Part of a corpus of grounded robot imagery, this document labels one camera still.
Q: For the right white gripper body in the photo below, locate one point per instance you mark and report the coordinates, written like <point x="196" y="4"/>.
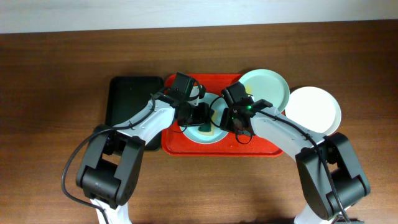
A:
<point x="227" y="124"/>

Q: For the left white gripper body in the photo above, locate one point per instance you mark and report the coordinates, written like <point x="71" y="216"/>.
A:
<point x="197" y="116"/>

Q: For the light blue plate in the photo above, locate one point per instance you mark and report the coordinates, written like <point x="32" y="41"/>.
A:
<point x="217" y="105"/>

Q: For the green and yellow sponge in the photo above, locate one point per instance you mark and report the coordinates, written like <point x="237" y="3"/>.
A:
<point x="208" y="129"/>

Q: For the mint green plate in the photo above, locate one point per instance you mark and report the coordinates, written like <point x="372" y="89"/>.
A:
<point x="267" y="85"/>

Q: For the white plate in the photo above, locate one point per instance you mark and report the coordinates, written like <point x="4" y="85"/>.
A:
<point x="314" y="109"/>

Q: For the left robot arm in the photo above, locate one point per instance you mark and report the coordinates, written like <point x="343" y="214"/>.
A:
<point x="110" y="167"/>

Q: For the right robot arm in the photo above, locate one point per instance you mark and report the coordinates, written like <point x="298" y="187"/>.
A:
<point x="331" y="177"/>

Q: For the red plastic tray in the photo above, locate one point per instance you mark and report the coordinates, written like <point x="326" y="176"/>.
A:
<point x="175" y="142"/>

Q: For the black plastic tray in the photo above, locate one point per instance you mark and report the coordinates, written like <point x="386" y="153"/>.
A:
<point x="128" y="95"/>

